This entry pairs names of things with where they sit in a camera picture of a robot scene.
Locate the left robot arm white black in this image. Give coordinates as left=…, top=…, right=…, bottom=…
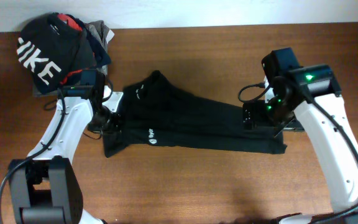
left=2, top=69, right=123, bottom=223

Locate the navy red trimmed folded shirt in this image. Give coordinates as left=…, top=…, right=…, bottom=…
left=57, top=13, right=114, bottom=76

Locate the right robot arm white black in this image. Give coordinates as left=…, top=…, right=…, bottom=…
left=242, top=48, right=358, bottom=223

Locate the black t-shirt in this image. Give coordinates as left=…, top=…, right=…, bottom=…
left=103, top=70, right=287, bottom=157

